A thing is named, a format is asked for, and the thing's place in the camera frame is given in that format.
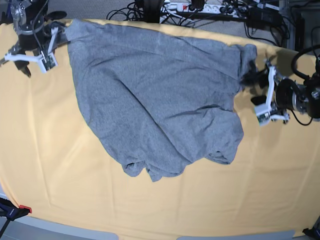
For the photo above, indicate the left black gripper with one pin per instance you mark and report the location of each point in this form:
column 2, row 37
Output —
column 286, row 92

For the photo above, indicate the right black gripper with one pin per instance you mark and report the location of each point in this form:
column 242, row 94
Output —
column 27, row 41

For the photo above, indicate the grey t-shirt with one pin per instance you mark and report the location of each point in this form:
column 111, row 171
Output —
column 157, row 102

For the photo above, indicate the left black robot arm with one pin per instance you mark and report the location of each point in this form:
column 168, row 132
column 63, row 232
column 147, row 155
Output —
column 308, row 92

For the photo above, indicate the black power adapter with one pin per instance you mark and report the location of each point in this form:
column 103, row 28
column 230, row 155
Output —
column 264, row 16

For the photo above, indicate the yellow table cloth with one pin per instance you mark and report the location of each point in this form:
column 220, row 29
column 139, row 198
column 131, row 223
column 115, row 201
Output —
column 52, row 162

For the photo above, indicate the white power strip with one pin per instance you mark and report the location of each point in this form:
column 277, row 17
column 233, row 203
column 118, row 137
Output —
column 184, row 10

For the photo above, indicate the blue red table clamp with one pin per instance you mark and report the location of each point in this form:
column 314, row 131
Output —
column 11, row 212

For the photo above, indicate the black clamp right corner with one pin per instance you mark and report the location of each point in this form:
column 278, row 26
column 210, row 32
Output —
column 313, row 233

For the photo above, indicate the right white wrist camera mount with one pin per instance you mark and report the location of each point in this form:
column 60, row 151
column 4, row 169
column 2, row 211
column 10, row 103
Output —
column 44, row 58

